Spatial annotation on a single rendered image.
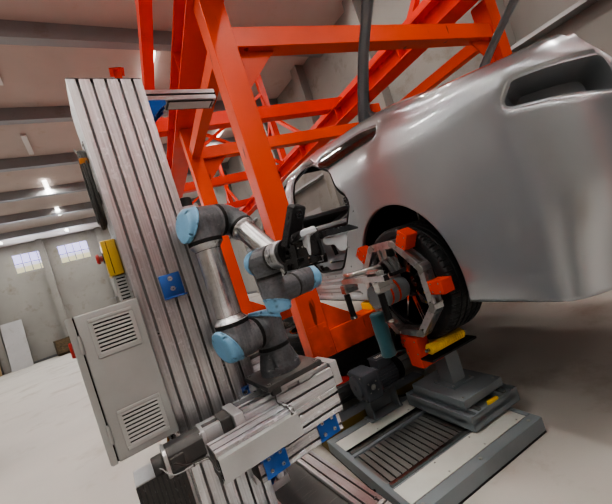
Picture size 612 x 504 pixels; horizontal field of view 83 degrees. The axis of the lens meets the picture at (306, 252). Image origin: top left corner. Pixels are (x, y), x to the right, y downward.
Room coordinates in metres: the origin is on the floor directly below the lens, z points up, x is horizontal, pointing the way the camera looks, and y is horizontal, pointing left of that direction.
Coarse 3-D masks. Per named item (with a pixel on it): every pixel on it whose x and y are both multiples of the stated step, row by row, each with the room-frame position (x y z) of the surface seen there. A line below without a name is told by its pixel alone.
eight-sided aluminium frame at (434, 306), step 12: (372, 252) 2.01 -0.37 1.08; (408, 252) 1.75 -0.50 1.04; (372, 264) 2.11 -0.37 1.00; (420, 264) 1.68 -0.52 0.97; (420, 276) 1.70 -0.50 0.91; (432, 276) 1.69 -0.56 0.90; (432, 300) 1.68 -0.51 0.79; (432, 312) 1.70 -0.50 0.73; (396, 324) 2.03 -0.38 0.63; (408, 324) 1.99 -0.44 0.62; (432, 324) 1.79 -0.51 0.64; (420, 336) 1.83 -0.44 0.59
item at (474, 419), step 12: (504, 384) 1.91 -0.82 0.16; (408, 396) 2.14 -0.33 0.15; (420, 396) 2.10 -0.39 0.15; (492, 396) 1.86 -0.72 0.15; (504, 396) 1.81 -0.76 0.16; (516, 396) 1.84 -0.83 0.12; (420, 408) 2.06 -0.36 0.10; (432, 408) 1.96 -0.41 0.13; (444, 408) 1.86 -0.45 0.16; (456, 408) 1.86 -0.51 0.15; (468, 408) 1.79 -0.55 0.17; (480, 408) 1.75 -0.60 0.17; (492, 408) 1.76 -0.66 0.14; (504, 408) 1.80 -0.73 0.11; (456, 420) 1.80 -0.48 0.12; (468, 420) 1.72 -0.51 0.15; (480, 420) 1.72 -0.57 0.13
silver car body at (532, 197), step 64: (512, 0) 2.49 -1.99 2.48; (512, 64) 1.18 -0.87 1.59; (576, 64) 1.13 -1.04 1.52; (384, 128) 1.82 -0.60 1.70; (448, 128) 1.44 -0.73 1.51; (512, 128) 1.22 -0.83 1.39; (576, 128) 1.10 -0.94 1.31; (384, 192) 1.91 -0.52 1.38; (448, 192) 1.53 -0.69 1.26; (512, 192) 1.28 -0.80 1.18; (576, 192) 1.12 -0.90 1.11; (512, 256) 1.35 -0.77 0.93; (576, 256) 1.17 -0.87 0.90
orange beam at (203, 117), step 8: (208, 64) 2.43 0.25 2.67; (208, 72) 2.48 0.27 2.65; (208, 80) 2.53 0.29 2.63; (200, 88) 2.78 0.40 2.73; (208, 88) 2.61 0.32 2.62; (216, 88) 2.65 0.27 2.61; (216, 96) 2.76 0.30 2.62; (200, 112) 2.99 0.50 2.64; (208, 112) 2.98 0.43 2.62; (200, 120) 3.08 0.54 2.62; (208, 120) 3.13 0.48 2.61; (200, 128) 3.23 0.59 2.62; (192, 136) 3.55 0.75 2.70; (200, 136) 3.40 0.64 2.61; (192, 144) 3.66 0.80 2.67; (200, 144) 3.60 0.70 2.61; (192, 152) 3.78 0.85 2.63; (200, 152) 3.81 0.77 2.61
